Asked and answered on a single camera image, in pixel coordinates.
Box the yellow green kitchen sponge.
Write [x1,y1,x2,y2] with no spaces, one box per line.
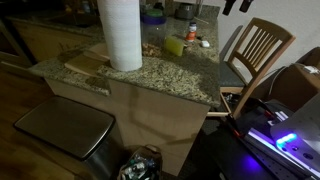
[163,34,185,57]

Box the bag of recyclables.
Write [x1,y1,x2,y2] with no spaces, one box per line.
[117,143,164,180]

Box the wooden slat back chair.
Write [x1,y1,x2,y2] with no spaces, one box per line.
[206,17,297,120]

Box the stainless steel trash can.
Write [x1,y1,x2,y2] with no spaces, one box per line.
[13,95,117,180]

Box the metal pot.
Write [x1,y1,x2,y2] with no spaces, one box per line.
[174,2,198,20]

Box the open wooden drawer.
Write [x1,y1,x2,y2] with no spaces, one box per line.
[206,91,235,118]

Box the dark grey chair cushion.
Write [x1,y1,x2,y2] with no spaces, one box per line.
[217,60,246,88]

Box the wooden cutting board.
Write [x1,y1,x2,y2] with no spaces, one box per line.
[63,41,111,78]

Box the small orange bottle white cap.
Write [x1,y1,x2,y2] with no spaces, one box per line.
[185,21,199,43]

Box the brown cardboard box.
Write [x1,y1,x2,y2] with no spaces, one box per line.
[265,46,320,113]

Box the white paper towel roll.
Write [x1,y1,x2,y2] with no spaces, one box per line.
[96,0,144,72]

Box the thin white stick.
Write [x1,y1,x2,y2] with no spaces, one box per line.
[194,16,211,25]

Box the green lidded container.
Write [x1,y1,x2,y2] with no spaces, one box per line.
[145,7,164,18]

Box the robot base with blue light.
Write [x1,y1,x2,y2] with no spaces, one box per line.
[245,92,320,180]

